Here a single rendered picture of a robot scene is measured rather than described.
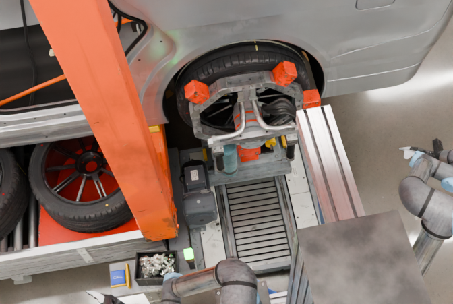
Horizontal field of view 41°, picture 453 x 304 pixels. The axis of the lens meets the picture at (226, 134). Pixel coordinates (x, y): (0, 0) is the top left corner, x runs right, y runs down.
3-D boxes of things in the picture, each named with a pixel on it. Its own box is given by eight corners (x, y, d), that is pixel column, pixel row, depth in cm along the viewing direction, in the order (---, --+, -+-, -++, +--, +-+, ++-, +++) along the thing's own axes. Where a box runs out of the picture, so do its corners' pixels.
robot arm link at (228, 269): (239, 245, 196) (155, 273, 230) (237, 278, 190) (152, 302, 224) (265, 254, 202) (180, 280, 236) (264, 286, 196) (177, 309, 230)
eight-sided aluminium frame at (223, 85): (297, 125, 322) (303, 64, 275) (300, 135, 319) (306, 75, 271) (195, 141, 320) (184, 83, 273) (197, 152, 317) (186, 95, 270)
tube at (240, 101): (244, 102, 283) (244, 89, 274) (251, 137, 274) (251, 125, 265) (207, 108, 283) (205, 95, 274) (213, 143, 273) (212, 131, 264)
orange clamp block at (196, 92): (207, 84, 279) (193, 78, 273) (210, 98, 275) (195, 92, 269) (198, 92, 283) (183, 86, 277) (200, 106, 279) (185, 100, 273)
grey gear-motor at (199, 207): (210, 168, 368) (205, 140, 337) (221, 233, 347) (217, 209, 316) (180, 173, 367) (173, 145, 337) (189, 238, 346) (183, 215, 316)
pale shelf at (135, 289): (194, 251, 307) (193, 249, 304) (199, 284, 298) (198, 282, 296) (110, 265, 305) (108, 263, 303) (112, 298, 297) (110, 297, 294)
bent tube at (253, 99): (286, 95, 284) (286, 82, 275) (294, 130, 274) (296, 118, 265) (249, 101, 283) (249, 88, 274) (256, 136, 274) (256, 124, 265)
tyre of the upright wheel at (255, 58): (327, 46, 309) (226, 3, 270) (338, 83, 297) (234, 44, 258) (245, 111, 351) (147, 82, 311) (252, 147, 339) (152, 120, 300)
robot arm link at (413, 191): (385, 207, 215) (408, 166, 258) (414, 221, 212) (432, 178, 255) (398, 179, 211) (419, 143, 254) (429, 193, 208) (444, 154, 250)
